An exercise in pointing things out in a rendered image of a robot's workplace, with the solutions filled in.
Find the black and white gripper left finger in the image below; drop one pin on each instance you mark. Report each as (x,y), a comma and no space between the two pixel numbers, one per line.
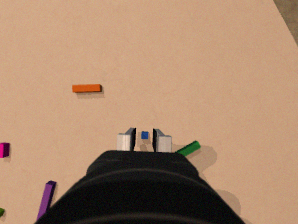
(126,141)

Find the purple rod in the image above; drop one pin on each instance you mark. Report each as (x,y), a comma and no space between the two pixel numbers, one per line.
(46,198)

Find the small blue cube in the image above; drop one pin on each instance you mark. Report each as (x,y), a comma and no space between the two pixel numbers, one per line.
(144,135)

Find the magenta rod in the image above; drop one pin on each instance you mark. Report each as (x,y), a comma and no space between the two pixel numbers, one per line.
(4,149)

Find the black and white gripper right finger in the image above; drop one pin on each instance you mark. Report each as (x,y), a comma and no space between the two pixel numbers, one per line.
(161,142)

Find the orange rod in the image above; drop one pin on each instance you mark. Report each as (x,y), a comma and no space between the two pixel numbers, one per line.
(87,88)

